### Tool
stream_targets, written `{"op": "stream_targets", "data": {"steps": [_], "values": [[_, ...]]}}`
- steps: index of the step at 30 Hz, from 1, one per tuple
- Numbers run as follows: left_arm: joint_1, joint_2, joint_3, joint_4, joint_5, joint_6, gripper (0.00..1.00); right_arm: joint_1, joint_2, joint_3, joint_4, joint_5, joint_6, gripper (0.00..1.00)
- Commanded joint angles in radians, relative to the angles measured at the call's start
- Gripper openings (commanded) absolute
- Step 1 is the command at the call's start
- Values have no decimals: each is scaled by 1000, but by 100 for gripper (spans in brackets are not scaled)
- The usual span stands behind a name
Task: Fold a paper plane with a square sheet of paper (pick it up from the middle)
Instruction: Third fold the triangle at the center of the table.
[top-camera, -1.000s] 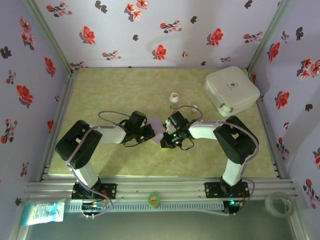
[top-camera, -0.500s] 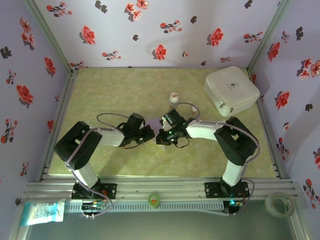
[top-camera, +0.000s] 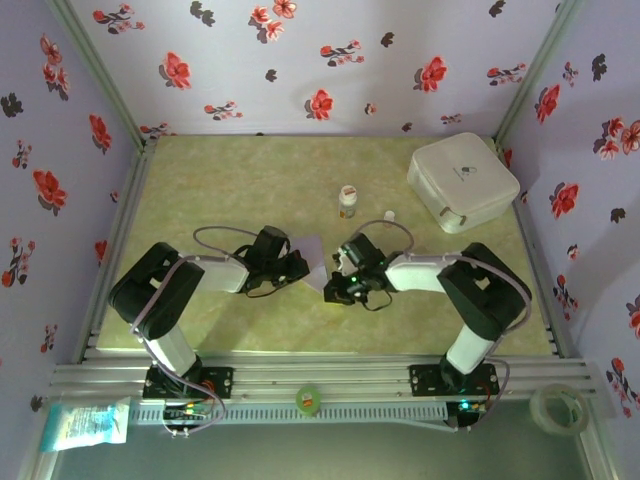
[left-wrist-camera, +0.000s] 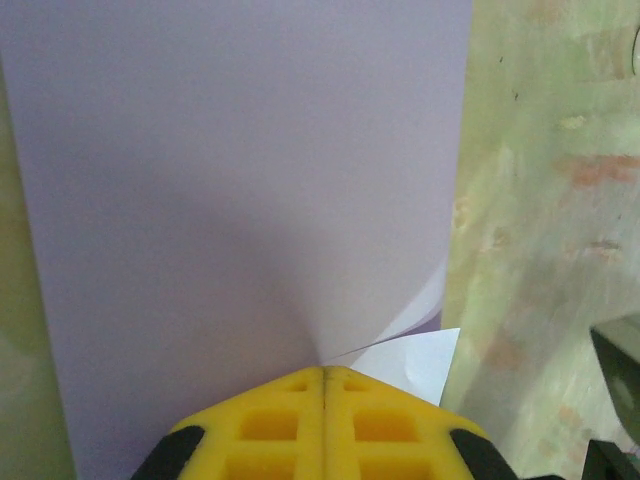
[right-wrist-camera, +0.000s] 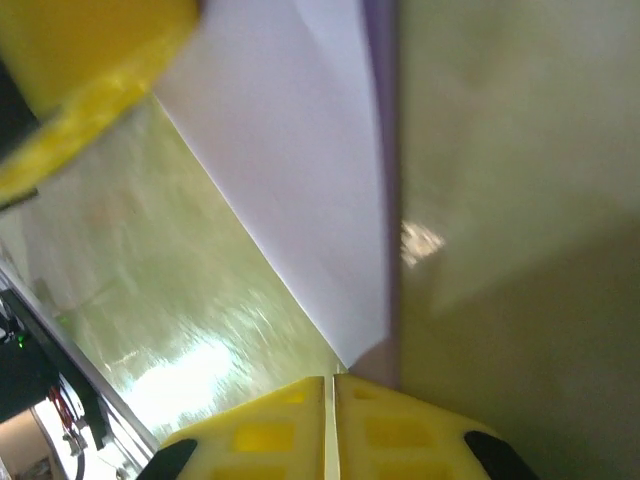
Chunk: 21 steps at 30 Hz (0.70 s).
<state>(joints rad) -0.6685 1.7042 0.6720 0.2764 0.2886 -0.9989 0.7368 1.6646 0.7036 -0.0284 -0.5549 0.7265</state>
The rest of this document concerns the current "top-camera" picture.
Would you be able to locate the purple paper sheet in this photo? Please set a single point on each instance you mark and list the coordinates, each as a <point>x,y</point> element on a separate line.
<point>315,257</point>

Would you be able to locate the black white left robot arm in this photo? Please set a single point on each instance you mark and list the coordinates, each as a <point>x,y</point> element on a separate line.
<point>152,290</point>

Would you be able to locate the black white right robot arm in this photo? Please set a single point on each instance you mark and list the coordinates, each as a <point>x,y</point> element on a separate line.
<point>480,290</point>

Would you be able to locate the small white pill bottle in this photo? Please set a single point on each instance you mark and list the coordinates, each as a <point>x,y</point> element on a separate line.
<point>389,215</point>

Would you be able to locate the large white pill bottle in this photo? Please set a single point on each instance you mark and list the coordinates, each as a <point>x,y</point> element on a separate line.
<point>347,202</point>

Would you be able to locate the green tape roll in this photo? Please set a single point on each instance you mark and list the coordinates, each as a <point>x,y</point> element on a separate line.
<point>308,399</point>

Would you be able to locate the white zippered case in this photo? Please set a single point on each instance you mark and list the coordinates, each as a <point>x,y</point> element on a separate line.
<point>465,170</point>

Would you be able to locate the small controller board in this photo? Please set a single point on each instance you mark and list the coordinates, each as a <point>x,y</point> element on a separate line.
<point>470,407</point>
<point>187,412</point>

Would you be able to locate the clear tape roll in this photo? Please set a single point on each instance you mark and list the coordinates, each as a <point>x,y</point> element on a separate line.
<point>537,407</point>

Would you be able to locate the blue white plastic packet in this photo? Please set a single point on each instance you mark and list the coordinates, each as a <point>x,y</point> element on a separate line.
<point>82,425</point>

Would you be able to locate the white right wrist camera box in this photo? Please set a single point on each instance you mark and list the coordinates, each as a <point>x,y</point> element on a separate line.
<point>341,260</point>

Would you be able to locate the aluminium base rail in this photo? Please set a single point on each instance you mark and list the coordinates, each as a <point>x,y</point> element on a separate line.
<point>320,372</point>

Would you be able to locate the aluminium side rail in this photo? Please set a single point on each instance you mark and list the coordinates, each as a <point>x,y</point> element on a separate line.
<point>528,240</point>
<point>131,210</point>

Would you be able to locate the aluminium frame post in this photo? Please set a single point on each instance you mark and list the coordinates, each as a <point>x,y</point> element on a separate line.
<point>95,75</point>
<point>540,65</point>

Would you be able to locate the aluminium frame bar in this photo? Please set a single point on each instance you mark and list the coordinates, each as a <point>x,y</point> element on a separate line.
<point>37,465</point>
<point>597,457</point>

